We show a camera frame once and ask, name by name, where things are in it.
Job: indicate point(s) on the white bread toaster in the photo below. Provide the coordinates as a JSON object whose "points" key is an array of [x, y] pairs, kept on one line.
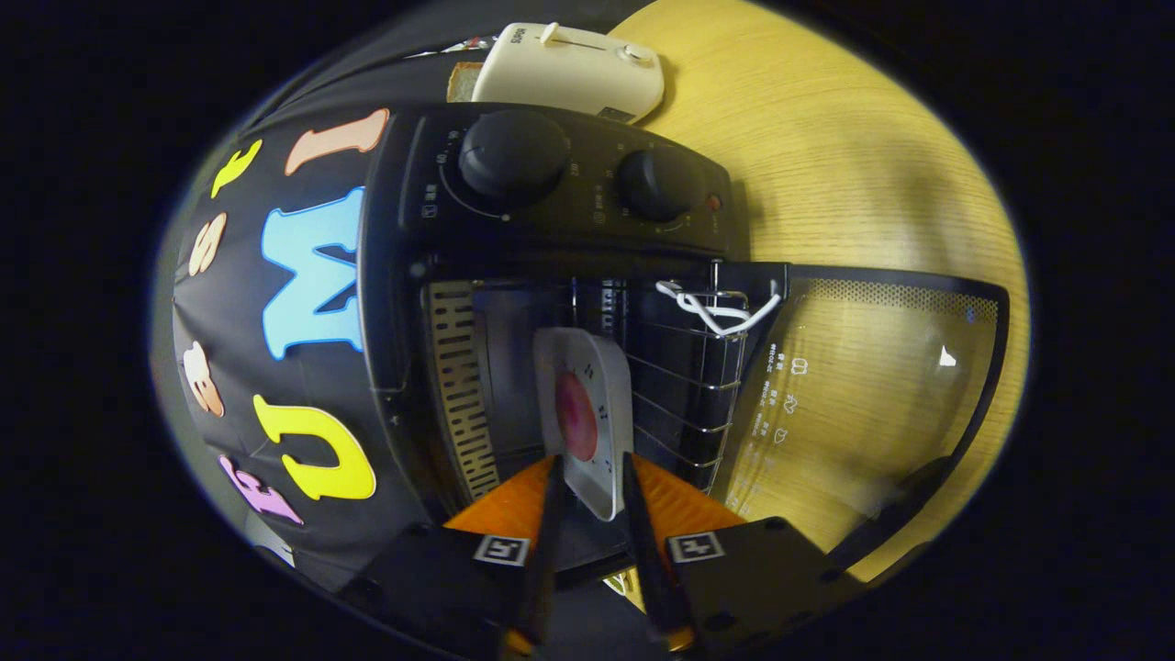
{"points": [[569, 78]]}

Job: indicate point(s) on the pink ham slice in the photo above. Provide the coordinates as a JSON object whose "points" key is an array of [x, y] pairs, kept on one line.
{"points": [[576, 418]]}

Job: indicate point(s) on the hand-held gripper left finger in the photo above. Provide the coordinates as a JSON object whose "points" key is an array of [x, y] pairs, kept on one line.
{"points": [[548, 551]]}

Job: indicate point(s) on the black toaster oven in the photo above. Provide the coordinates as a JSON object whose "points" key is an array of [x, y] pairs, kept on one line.
{"points": [[597, 184]]}

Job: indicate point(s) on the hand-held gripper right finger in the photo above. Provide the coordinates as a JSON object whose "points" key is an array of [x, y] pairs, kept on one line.
{"points": [[647, 551]]}

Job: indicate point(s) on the brown bread slice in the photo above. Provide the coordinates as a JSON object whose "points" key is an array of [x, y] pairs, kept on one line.
{"points": [[464, 83]]}

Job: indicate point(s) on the white square plate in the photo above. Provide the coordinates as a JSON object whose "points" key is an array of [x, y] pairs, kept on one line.
{"points": [[608, 367]]}

